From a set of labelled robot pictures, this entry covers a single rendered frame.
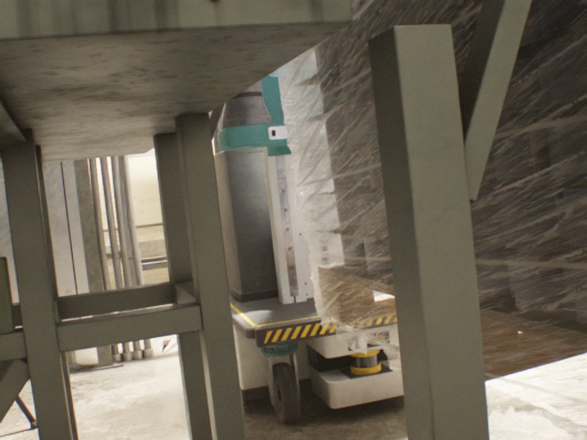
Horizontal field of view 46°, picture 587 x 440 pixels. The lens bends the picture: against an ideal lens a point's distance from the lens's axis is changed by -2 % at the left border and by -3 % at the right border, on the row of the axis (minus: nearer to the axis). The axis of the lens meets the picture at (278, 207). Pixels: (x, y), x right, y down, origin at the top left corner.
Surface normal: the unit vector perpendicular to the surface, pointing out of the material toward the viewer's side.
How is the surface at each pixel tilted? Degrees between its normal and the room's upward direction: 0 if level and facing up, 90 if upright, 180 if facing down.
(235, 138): 90
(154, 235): 90
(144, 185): 90
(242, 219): 90
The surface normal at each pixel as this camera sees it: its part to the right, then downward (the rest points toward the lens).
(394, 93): -0.95, 0.11
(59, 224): 0.29, 0.00
